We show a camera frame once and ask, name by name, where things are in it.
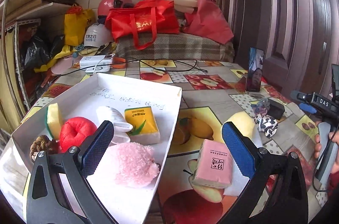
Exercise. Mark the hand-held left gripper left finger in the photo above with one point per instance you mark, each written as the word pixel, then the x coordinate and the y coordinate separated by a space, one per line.
pixel 97 147

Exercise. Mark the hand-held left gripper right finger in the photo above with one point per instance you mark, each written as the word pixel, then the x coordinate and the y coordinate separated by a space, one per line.
pixel 236 150

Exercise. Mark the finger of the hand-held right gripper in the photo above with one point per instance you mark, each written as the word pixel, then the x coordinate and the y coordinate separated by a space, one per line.
pixel 300 96
pixel 307 108

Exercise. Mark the pink tissue pack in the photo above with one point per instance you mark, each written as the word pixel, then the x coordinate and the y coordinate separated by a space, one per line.
pixel 213 164

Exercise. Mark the white cardboard box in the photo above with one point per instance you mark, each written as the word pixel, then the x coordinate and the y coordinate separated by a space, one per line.
pixel 119 92

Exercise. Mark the person's right hand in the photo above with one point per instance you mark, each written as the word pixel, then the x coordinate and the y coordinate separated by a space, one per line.
pixel 317 143

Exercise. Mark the red plush apple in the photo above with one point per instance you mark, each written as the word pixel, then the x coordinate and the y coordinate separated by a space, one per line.
pixel 75 133

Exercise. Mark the black power adapter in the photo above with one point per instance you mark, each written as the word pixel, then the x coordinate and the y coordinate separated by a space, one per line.
pixel 276 108

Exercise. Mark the pale yellow foam sponge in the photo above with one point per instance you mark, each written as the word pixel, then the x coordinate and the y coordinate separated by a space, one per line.
pixel 242 120

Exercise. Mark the white glove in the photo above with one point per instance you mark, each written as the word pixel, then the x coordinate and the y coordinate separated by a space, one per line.
pixel 110 114

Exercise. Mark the pink fluffy plush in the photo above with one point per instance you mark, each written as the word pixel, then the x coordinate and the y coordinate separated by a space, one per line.
pixel 132 163

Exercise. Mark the black white patterned scrunchie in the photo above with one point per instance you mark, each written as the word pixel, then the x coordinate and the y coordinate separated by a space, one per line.
pixel 267 125

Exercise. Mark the yellow tissue pack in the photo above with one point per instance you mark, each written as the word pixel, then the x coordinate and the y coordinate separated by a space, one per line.
pixel 141 122

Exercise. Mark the yellow green sponge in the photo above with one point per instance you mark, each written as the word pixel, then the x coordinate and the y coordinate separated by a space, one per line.
pixel 54 119

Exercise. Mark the smartphone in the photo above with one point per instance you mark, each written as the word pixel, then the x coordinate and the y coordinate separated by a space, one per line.
pixel 254 72

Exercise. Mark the brown wooden door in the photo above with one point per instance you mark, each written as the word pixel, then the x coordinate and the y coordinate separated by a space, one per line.
pixel 286 17

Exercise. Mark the orange band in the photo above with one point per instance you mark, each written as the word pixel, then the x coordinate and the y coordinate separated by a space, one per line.
pixel 120 65

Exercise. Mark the white power bank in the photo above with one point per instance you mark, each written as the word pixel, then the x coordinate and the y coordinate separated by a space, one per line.
pixel 95 60

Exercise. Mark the yellow cloth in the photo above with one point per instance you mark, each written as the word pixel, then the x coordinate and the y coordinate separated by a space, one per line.
pixel 59 57

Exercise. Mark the white helmet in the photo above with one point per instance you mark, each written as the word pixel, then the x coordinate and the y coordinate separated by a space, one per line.
pixel 96 35

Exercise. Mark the black plastic bag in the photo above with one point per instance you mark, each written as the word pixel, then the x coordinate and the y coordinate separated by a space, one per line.
pixel 37 51

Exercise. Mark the metal storage rack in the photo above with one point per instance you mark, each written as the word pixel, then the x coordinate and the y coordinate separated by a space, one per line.
pixel 18 65

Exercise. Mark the plaid blanket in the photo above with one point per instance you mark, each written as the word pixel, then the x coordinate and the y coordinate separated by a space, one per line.
pixel 180 47

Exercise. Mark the pink red cloth bag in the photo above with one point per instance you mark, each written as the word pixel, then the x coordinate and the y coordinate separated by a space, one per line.
pixel 206 19

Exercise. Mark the yellow shopping bag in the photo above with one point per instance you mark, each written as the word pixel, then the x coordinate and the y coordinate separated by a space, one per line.
pixel 76 26

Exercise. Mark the red fabric tote bag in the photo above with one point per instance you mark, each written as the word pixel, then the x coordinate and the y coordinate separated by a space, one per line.
pixel 143 19

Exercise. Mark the pink helmet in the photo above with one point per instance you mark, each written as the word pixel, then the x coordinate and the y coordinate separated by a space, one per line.
pixel 108 5

